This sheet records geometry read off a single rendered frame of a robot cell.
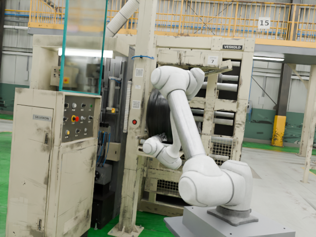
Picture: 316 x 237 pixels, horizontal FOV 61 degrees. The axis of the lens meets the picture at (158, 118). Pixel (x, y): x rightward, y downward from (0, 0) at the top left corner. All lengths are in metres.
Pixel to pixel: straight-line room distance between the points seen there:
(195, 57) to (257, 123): 9.27
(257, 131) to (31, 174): 10.40
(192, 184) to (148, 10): 1.78
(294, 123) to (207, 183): 11.06
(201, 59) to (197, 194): 1.69
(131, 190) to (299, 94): 10.37
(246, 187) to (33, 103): 1.48
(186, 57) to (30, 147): 1.56
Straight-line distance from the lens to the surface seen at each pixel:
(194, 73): 1.52
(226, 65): 2.72
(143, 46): 2.48
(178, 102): 1.36
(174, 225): 1.47
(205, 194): 1.15
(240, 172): 1.31
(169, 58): 2.67
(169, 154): 1.80
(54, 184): 2.02
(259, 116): 11.72
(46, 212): 2.12
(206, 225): 1.31
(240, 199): 1.32
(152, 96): 2.24
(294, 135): 12.18
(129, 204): 2.62
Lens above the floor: 1.27
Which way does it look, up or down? 4 degrees down
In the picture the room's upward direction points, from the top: 6 degrees clockwise
